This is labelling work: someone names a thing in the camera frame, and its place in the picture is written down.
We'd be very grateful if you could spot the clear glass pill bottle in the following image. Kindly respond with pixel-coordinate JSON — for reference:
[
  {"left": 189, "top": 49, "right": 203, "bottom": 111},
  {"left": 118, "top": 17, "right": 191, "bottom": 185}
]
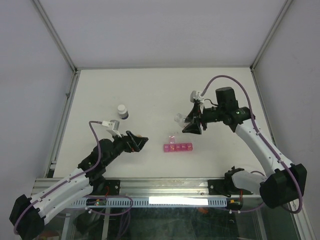
[{"left": 174, "top": 113, "right": 190, "bottom": 128}]

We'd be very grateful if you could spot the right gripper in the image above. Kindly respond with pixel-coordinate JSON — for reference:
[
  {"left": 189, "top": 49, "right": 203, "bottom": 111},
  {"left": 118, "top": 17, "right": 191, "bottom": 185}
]
[{"left": 182, "top": 103, "right": 225, "bottom": 135}]

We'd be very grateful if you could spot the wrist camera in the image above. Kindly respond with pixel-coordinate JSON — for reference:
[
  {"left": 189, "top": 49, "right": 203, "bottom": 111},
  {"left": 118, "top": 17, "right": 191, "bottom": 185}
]
[
  {"left": 101, "top": 120, "right": 122, "bottom": 138},
  {"left": 189, "top": 90, "right": 205, "bottom": 104}
]

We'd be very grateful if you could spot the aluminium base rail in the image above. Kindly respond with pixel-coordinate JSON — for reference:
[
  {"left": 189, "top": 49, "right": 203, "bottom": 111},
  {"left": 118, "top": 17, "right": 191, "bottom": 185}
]
[{"left": 32, "top": 176, "right": 276, "bottom": 200}]

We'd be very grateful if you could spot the white blue pill bottle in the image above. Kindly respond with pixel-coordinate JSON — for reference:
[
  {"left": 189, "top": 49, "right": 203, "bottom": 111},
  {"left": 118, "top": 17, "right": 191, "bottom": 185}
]
[{"left": 117, "top": 104, "right": 129, "bottom": 120}]

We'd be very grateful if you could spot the pink pill organizer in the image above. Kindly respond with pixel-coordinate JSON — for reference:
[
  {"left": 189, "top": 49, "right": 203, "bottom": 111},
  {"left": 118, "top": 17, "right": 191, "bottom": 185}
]
[{"left": 163, "top": 135, "right": 194, "bottom": 153}]

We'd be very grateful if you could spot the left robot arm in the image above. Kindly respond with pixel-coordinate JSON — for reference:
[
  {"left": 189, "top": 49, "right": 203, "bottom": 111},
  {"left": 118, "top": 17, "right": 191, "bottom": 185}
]
[{"left": 9, "top": 130, "right": 149, "bottom": 240}]

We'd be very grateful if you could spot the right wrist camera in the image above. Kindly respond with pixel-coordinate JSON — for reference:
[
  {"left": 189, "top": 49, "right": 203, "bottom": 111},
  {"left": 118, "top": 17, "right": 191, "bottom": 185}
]
[{"left": 189, "top": 90, "right": 205, "bottom": 104}]

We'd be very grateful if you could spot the white slotted cable duct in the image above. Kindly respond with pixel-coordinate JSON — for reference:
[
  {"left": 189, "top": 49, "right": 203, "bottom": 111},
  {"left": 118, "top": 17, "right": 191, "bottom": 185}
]
[{"left": 65, "top": 196, "right": 227, "bottom": 209}]

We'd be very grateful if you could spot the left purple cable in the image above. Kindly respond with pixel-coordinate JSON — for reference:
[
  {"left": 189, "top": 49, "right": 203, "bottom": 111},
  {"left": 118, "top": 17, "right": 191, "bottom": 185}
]
[{"left": 13, "top": 120, "right": 135, "bottom": 235}]

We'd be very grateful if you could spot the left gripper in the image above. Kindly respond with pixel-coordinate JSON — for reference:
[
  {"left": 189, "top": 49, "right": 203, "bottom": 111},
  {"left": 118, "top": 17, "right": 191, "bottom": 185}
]
[{"left": 103, "top": 130, "right": 148, "bottom": 166}]

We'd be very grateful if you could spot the right aluminium frame post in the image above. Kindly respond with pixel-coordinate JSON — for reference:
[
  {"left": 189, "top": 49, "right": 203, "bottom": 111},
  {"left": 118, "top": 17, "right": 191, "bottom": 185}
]
[{"left": 250, "top": 0, "right": 294, "bottom": 72}]

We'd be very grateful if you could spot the left aluminium frame post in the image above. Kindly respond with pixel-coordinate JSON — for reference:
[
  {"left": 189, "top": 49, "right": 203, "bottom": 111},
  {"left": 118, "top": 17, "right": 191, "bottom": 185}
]
[{"left": 31, "top": 0, "right": 77, "bottom": 72}]

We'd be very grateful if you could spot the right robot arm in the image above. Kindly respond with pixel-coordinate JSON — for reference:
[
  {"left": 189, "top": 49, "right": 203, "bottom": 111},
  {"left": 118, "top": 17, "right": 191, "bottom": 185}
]
[{"left": 182, "top": 87, "right": 307, "bottom": 209}]

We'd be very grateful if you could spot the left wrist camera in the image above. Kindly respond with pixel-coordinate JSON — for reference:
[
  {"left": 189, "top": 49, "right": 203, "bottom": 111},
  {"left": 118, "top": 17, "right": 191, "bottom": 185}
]
[{"left": 101, "top": 120, "right": 122, "bottom": 138}]

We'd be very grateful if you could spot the aluminium frame post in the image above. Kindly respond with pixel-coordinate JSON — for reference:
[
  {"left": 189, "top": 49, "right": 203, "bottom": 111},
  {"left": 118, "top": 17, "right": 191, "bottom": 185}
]
[
  {"left": 31, "top": 0, "right": 77, "bottom": 72},
  {"left": 250, "top": 0, "right": 294, "bottom": 72}
]

